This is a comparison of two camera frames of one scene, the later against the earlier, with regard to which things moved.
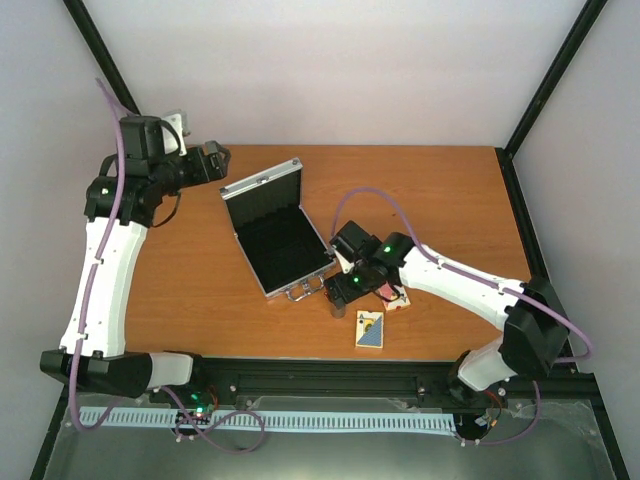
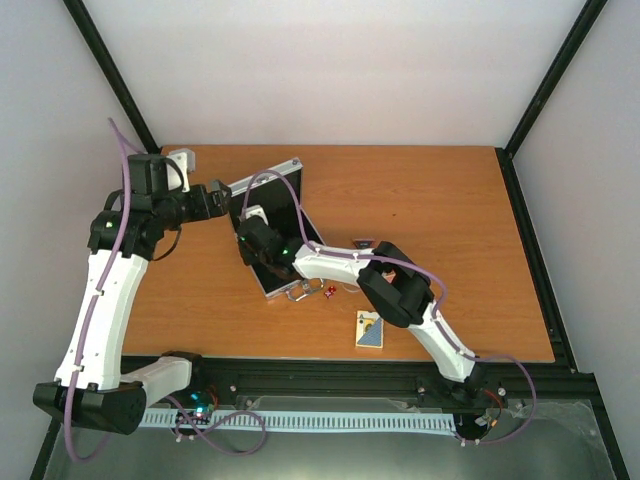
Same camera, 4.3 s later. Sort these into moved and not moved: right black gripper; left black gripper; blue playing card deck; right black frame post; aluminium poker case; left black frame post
Moved: right black gripper; left black gripper
Not moved: left black frame post; right black frame post; aluminium poker case; blue playing card deck
